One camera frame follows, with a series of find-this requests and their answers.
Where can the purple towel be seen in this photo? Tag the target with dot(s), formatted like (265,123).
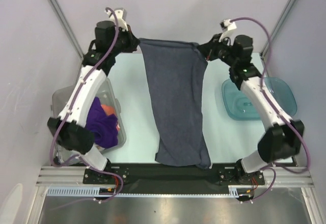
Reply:
(104,136)

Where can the grey towel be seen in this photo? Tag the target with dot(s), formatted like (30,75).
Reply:
(175,72)

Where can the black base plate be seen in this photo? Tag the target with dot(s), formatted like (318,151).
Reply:
(171,187)

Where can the white slotted cable duct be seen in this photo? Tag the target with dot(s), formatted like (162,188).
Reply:
(100,192)

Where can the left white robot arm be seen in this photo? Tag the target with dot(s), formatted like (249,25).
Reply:
(69,128)

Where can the orange towel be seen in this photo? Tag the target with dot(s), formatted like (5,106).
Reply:
(109,117)

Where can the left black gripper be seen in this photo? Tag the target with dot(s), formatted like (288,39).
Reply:
(132,40)

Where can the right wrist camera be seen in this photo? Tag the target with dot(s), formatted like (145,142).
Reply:
(228,28)

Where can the right aluminium frame post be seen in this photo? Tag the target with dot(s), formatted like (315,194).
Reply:
(281,20)

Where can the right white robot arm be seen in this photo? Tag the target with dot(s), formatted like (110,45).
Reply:
(283,135)

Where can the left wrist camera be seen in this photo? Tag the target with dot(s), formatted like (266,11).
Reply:
(121,17)

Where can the left aluminium frame post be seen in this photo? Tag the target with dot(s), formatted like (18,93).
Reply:
(66,27)

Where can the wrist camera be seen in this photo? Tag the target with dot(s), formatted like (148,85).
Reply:
(121,17)
(228,28)

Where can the teal plastic tray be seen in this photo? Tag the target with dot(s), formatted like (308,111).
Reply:
(246,105)

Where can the clear plastic bin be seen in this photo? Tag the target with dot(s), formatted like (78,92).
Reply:
(106,95)

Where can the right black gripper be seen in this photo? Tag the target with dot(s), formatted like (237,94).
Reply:
(206,48)

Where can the aluminium frame post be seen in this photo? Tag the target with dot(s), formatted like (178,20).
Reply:
(66,27)
(281,20)

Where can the aluminium front rail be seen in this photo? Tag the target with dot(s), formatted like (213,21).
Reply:
(220,174)

